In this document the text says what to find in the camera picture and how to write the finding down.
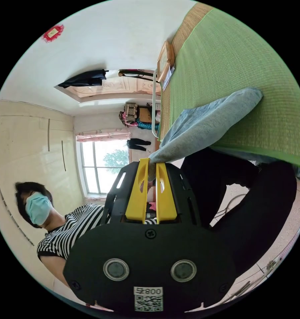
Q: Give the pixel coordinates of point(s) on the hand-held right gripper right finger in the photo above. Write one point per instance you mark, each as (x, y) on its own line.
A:
(166, 202)

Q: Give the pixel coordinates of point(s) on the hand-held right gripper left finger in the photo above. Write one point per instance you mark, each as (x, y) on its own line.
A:
(136, 197)

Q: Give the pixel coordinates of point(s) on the light blue jeans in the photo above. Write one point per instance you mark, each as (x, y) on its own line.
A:
(205, 119)

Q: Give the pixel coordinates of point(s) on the window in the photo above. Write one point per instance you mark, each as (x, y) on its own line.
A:
(100, 169)

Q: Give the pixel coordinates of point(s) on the dark hanging garment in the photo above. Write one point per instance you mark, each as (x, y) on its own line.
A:
(138, 144)

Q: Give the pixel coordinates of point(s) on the pink floral curtain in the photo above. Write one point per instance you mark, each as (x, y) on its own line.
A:
(102, 135)

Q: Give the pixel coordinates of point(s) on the shelf with bags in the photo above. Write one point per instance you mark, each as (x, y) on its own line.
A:
(137, 116)

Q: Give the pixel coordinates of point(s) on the person's body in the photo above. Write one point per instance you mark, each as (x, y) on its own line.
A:
(252, 199)

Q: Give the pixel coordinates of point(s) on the cream cupboard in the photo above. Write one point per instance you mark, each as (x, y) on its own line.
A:
(27, 154)

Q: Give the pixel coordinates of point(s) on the dark garment on door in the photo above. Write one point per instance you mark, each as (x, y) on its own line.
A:
(84, 79)

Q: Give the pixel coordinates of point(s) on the bed with green woven mat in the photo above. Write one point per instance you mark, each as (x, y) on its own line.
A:
(239, 57)

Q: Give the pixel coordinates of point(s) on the wooden picture frame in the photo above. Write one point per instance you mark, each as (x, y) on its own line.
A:
(165, 62)

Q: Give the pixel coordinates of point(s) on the red wall ornament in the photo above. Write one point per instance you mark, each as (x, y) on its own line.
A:
(53, 33)

